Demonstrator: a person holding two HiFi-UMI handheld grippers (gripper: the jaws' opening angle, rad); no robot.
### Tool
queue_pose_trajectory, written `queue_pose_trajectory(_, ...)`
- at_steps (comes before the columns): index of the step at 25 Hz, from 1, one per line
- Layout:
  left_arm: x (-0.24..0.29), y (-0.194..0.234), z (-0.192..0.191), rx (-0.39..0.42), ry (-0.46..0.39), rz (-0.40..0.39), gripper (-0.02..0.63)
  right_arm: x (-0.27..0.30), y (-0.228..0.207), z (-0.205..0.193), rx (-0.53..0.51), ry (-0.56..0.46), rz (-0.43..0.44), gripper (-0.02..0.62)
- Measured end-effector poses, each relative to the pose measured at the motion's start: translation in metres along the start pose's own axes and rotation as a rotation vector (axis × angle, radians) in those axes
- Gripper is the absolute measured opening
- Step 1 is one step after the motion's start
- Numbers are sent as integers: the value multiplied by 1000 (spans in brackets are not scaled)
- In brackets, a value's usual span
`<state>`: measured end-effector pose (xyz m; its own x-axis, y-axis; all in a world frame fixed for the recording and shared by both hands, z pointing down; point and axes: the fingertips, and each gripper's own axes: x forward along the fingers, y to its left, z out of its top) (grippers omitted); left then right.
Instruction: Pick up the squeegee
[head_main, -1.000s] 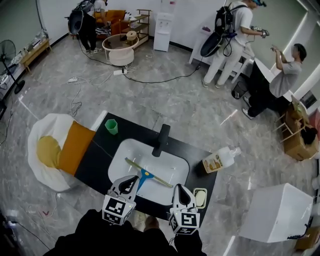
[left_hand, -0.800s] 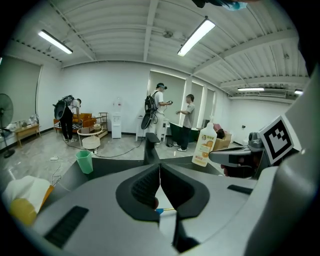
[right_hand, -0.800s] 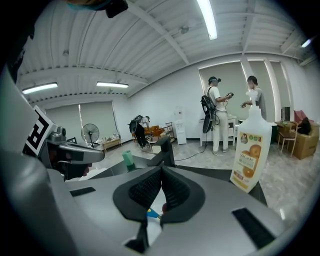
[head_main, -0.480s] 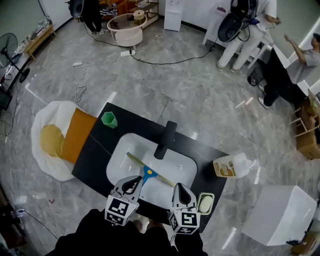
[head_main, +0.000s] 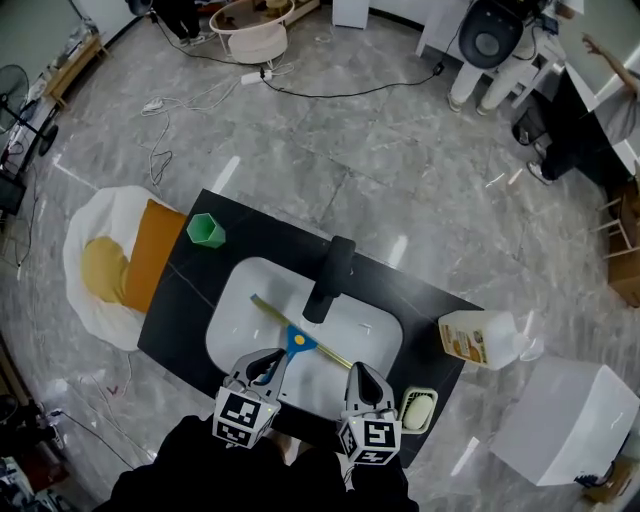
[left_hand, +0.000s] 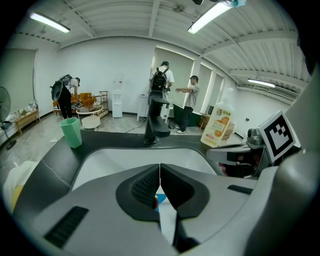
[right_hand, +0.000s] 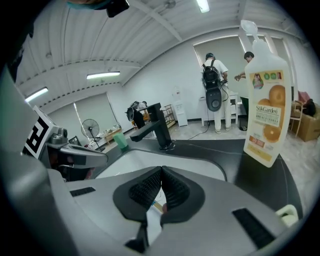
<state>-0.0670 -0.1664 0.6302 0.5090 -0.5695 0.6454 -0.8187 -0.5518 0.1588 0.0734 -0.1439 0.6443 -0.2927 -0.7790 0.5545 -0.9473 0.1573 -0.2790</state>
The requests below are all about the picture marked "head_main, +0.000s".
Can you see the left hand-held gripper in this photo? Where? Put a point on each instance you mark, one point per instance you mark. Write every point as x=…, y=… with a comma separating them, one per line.
x=242, y=417

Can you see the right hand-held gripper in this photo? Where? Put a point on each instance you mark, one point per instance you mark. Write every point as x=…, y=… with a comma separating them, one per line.
x=372, y=440

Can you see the person's left forearm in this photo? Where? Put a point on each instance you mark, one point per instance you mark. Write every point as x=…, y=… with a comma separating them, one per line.
x=195, y=440

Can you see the person's right forearm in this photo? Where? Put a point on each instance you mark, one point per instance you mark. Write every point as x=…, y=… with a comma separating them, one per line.
x=380, y=480

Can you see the pale green soap dish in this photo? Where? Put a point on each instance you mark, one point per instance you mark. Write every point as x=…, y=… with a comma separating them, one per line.
x=406, y=392

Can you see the white sink basin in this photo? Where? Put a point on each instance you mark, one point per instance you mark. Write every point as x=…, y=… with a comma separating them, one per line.
x=250, y=330

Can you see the white soap bar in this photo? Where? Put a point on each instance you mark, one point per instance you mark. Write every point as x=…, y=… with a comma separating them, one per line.
x=418, y=412

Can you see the black top vanity cabinet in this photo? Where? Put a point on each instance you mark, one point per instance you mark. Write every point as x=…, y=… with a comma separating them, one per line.
x=180, y=310

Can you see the person's torso in black clothing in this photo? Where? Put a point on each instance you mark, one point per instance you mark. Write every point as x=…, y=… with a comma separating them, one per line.
x=240, y=490

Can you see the black faucet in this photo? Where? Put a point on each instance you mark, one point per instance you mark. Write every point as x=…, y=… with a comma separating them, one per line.
x=330, y=275

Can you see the white pump bottle orange label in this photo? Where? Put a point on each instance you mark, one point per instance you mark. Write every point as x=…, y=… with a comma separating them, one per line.
x=480, y=337

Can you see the green cup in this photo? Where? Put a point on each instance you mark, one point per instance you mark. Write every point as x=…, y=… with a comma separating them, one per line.
x=204, y=231

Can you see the orange cushion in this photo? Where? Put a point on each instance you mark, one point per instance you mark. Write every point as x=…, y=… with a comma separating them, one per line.
x=152, y=255

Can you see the yellow cushion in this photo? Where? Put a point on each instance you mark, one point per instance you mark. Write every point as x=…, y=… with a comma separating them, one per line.
x=105, y=270

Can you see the white rectangular fixture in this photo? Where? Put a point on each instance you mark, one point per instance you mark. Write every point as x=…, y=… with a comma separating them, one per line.
x=565, y=420

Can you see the white bean bag chair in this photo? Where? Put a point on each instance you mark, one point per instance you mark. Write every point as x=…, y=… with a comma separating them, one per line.
x=87, y=220

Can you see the cardboard box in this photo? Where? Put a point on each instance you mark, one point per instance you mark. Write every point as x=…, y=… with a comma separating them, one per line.
x=627, y=270

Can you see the white power strip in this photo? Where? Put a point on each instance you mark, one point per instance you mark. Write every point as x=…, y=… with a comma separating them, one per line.
x=255, y=77
x=152, y=105

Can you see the wooden chair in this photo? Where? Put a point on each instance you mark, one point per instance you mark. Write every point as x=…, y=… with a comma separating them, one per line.
x=617, y=227

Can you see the black mesh waste basket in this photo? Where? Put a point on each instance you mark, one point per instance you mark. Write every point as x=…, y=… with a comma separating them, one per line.
x=530, y=125

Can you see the round white coffee table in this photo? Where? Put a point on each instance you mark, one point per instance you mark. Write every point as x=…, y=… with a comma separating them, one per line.
x=260, y=40

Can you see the wooden bench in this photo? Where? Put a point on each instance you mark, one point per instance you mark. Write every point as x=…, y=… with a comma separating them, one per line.
x=75, y=70

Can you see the wooden spool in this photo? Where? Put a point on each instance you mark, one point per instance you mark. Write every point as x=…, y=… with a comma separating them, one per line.
x=280, y=5

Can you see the black standing fan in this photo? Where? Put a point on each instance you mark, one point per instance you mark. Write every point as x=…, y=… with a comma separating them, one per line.
x=15, y=92

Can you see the white water dispenser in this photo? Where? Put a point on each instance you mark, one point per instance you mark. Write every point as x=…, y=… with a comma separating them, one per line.
x=350, y=12

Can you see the white desk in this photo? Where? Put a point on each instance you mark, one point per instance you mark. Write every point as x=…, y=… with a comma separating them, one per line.
x=435, y=25

